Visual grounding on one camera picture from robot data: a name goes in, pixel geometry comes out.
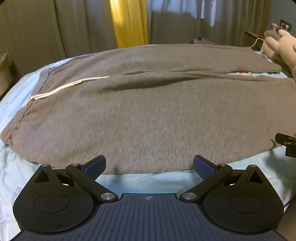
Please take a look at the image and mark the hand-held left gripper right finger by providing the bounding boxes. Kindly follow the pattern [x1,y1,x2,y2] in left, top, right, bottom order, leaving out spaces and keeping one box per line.
[181,155,263,205]

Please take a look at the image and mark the yellow curtain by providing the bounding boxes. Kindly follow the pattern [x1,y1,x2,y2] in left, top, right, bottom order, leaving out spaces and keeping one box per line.
[110,0,149,48]

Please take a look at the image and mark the dark wooden shelf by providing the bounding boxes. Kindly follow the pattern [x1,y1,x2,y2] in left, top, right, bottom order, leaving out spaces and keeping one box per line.
[245,31,265,51]

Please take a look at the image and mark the grey drawstring sweat pants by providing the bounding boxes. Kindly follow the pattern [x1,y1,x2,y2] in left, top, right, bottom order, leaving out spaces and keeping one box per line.
[0,43,295,175]

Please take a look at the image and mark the light blue bed sheet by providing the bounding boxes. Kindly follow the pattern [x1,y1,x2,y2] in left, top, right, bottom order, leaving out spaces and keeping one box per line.
[0,50,296,241]

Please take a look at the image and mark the pink cloth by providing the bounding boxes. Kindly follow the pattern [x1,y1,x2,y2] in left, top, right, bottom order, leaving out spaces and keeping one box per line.
[228,71,252,77]

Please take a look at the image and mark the beige plush toy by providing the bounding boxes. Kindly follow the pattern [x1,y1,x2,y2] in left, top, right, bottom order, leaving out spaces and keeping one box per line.
[261,23,296,78]

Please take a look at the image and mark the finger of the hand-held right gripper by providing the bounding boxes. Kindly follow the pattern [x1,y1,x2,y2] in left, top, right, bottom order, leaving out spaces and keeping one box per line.
[275,133,296,159]

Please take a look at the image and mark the white charger cable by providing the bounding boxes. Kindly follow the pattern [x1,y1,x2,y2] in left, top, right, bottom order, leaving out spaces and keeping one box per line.
[249,23,290,49]

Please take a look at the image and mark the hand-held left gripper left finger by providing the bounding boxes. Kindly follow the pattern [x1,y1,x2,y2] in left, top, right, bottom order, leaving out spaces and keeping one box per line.
[34,155,117,205]

